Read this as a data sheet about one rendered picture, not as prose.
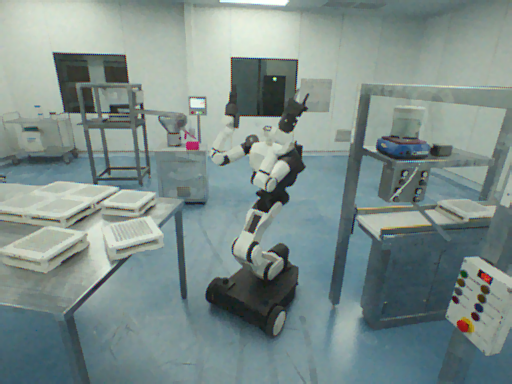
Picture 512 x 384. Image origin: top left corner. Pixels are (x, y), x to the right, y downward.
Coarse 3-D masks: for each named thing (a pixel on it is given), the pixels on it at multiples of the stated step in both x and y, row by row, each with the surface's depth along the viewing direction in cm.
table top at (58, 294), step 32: (0, 192) 210; (0, 224) 166; (96, 224) 169; (160, 224) 173; (0, 256) 137; (96, 256) 139; (128, 256) 143; (0, 288) 117; (32, 288) 117; (64, 288) 118; (96, 288) 122; (64, 320) 106
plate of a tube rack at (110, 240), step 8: (112, 224) 154; (120, 224) 154; (128, 224) 154; (136, 224) 154; (152, 224) 155; (104, 232) 146; (120, 232) 146; (128, 232) 146; (160, 232) 147; (112, 240) 139; (128, 240) 139; (136, 240) 139; (144, 240) 141; (152, 240) 143; (112, 248) 134; (120, 248) 136
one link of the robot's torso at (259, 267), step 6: (234, 240) 198; (258, 246) 191; (252, 252) 188; (258, 252) 191; (252, 258) 189; (258, 258) 193; (240, 264) 208; (246, 264) 210; (252, 264) 196; (258, 264) 195; (264, 264) 213; (270, 264) 218; (252, 270) 215; (258, 270) 208; (264, 270) 215; (258, 276) 219; (264, 276) 215
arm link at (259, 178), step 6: (270, 156) 157; (276, 156) 158; (264, 162) 158; (270, 162) 157; (264, 168) 157; (270, 168) 157; (258, 174) 159; (264, 174) 157; (270, 174) 159; (252, 180) 163; (258, 180) 159; (264, 180) 158; (258, 186) 162; (264, 186) 158
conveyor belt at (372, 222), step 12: (360, 216) 193; (372, 216) 193; (384, 216) 193; (396, 216) 194; (408, 216) 194; (420, 216) 195; (432, 216) 195; (444, 216) 196; (372, 228) 179; (456, 228) 182
